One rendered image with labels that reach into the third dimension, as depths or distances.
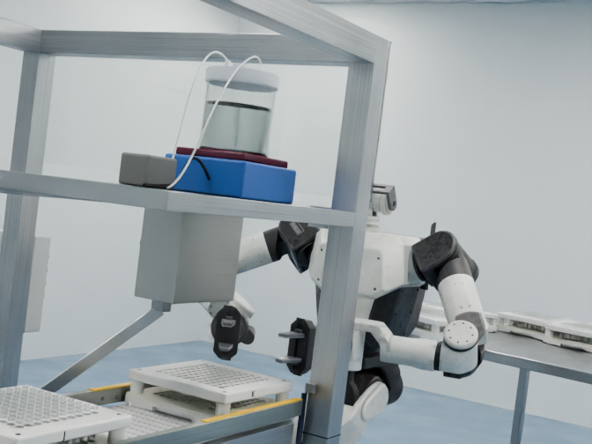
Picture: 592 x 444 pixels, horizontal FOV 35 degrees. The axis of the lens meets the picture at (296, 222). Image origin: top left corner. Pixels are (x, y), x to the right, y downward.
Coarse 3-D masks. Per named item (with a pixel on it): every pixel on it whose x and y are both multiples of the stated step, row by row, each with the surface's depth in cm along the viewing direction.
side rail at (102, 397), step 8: (144, 384) 194; (72, 392) 178; (80, 392) 178; (88, 392) 180; (96, 392) 182; (104, 392) 184; (112, 392) 186; (120, 392) 188; (80, 400) 178; (88, 400) 180; (96, 400) 182; (104, 400) 184; (112, 400) 186; (120, 400) 188
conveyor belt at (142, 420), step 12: (108, 408) 184; (120, 408) 185; (132, 408) 186; (132, 420) 176; (144, 420) 178; (156, 420) 179; (168, 420) 180; (180, 420) 181; (132, 432) 168; (144, 432) 169; (240, 432) 180
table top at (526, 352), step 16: (496, 320) 408; (416, 336) 325; (496, 336) 350; (512, 336) 356; (496, 352) 305; (512, 352) 308; (528, 352) 313; (544, 352) 319; (560, 352) 324; (576, 352) 329; (528, 368) 298; (544, 368) 294; (560, 368) 291; (576, 368) 290
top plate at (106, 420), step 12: (60, 420) 143; (72, 420) 144; (84, 420) 145; (96, 420) 146; (108, 420) 147; (120, 420) 149; (0, 432) 133; (12, 432) 134; (24, 432) 134; (36, 432) 135; (48, 432) 136; (60, 432) 138; (72, 432) 140; (84, 432) 142; (96, 432) 145
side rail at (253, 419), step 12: (276, 408) 187; (288, 408) 191; (300, 408) 196; (228, 420) 173; (240, 420) 176; (252, 420) 180; (264, 420) 184; (276, 420) 188; (156, 432) 157; (168, 432) 158; (180, 432) 160; (192, 432) 163; (204, 432) 167; (216, 432) 170; (228, 432) 173
